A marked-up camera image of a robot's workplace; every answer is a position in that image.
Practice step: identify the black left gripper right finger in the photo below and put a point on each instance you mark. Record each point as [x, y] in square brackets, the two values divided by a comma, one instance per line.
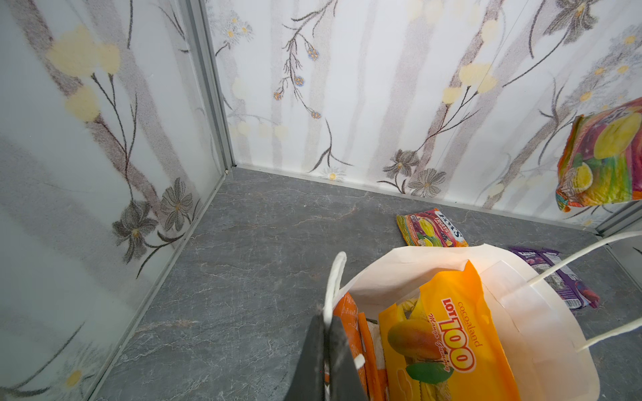
[344, 382]

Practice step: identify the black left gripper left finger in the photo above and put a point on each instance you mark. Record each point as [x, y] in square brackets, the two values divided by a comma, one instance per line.
[308, 383]

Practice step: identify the orange corn chips bag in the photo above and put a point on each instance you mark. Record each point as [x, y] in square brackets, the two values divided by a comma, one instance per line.
[347, 312]

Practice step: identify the yellow mango snack bag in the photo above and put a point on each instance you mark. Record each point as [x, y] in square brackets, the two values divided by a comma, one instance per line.
[443, 344]

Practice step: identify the white floral paper bag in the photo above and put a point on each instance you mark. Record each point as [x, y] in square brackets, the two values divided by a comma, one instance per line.
[546, 349]

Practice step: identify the Fox's candy bag top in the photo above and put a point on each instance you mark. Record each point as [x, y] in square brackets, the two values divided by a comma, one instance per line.
[429, 229]

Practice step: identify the purple snack packet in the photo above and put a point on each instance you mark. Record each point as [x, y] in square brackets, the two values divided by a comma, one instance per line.
[575, 294]

